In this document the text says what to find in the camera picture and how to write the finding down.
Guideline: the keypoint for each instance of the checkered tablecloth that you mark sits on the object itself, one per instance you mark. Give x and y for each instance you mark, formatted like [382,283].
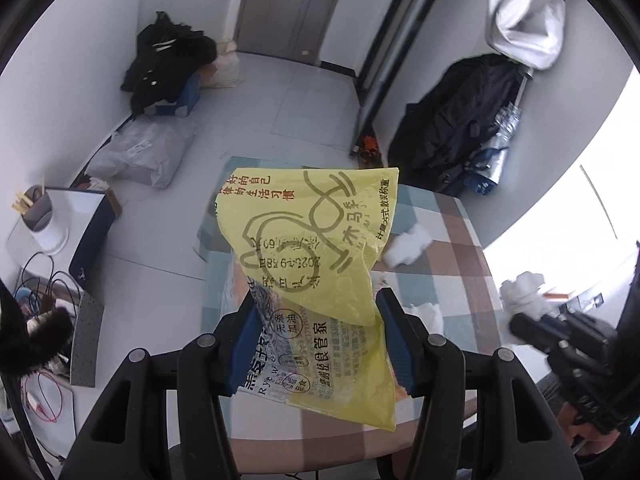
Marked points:
[452,274]

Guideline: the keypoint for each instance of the white navy box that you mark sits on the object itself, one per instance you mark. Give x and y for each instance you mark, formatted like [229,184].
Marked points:
[85,217]

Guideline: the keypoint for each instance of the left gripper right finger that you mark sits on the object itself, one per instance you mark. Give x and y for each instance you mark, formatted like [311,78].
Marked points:
[405,337]

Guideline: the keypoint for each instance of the silver blue folded umbrella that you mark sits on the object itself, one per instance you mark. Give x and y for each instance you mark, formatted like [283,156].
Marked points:
[485,168]

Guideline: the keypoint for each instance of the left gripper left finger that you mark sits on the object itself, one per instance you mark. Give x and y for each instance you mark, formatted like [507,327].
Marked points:
[237,335]

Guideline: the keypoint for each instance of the grey speckled pad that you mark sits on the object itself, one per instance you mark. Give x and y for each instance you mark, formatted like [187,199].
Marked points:
[85,343]

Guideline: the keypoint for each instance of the clear plastic bag on floor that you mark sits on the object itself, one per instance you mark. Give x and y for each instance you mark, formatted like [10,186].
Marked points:
[148,150]

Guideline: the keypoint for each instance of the beige bag by door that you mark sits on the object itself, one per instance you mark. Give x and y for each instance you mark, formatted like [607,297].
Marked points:
[224,72]

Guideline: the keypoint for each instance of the grey cup with sticks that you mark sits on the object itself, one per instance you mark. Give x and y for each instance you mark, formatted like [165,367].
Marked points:
[34,206]

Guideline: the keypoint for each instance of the right hand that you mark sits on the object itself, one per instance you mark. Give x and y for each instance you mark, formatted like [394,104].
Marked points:
[585,437]

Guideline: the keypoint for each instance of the grey door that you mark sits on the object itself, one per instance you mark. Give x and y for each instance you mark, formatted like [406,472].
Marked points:
[289,29]

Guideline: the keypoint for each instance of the black hanging coat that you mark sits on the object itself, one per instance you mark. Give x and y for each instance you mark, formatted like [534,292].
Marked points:
[439,134]

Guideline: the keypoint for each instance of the orange black tool on floor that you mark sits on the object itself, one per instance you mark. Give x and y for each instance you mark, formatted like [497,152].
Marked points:
[367,152]

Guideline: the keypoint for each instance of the blue cardboard box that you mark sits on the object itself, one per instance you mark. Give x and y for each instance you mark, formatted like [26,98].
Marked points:
[183,106]

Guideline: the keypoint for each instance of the yellow plastic snack bag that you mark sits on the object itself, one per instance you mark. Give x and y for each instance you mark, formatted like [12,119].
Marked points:
[306,240]

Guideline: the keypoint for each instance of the white hanging bag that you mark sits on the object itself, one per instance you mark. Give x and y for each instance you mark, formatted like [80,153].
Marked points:
[530,35]

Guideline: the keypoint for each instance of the black clothes pile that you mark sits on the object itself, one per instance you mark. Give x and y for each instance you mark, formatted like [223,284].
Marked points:
[168,55]

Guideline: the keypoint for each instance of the white tissue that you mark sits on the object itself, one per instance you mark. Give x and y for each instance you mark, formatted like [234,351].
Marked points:
[521,296]
[407,247]

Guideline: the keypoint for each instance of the black fur sleeve trim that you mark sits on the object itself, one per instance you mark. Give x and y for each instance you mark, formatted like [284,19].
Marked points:
[24,350]

